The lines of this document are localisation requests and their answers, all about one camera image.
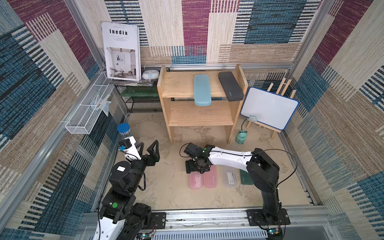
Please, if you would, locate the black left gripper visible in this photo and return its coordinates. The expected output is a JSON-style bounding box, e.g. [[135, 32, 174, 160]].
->
[[125, 139, 158, 194]]

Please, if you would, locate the pink pencil case shelf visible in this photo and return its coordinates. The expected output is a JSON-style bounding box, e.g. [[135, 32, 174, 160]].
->
[[189, 172, 202, 190], [202, 165, 218, 189]]

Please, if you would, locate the translucent white pencil case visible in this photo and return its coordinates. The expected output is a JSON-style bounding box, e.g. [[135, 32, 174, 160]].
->
[[222, 166, 237, 188]]

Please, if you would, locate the dark green pencil case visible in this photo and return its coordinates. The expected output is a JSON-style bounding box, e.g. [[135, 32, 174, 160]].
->
[[240, 170, 254, 185]]

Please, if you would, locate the light blue pencil case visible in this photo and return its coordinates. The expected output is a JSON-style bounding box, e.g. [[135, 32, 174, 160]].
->
[[194, 74, 212, 107]]

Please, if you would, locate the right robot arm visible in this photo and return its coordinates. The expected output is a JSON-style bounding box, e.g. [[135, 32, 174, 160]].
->
[[184, 143, 291, 227]]

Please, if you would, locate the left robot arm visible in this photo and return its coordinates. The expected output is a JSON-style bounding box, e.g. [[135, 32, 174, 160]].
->
[[93, 137, 160, 240]]

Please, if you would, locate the clear pencil tube blue cap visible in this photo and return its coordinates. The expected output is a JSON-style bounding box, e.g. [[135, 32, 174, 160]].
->
[[117, 123, 132, 140]]

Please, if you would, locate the wooden two-tier shelf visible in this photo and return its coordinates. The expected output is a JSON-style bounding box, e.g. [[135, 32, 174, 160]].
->
[[157, 65, 248, 143]]

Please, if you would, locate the black pencil case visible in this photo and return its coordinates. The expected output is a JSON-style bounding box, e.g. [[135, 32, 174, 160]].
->
[[219, 72, 244, 102]]

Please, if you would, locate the green tray on rack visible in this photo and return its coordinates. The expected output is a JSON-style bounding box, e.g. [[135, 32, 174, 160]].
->
[[120, 86, 159, 97]]

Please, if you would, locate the white round device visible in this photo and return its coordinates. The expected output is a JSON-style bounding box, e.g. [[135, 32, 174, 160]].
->
[[142, 70, 160, 80]]

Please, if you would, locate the Inedia magazine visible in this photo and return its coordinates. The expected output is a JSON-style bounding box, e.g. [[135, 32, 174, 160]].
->
[[102, 22, 142, 82]]

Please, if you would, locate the wooden easel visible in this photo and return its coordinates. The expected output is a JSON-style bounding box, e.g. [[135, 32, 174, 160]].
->
[[246, 78, 296, 139]]

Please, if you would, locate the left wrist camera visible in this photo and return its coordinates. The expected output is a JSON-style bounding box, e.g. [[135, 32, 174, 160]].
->
[[118, 136, 141, 162]]

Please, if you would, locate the black wire mesh rack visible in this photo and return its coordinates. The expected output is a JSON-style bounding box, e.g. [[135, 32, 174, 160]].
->
[[116, 82, 163, 114]]

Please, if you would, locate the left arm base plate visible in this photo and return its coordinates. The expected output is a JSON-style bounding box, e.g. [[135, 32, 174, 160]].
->
[[145, 212, 167, 230]]

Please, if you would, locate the white wire basket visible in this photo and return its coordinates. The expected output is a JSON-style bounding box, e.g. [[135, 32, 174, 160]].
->
[[65, 85, 114, 135]]

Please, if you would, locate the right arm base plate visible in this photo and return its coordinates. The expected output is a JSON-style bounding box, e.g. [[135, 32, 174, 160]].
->
[[246, 209, 291, 227]]

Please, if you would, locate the whiteboard with blue frame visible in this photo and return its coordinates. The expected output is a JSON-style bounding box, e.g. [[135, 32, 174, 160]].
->
[[240, 87, 299, 131]]

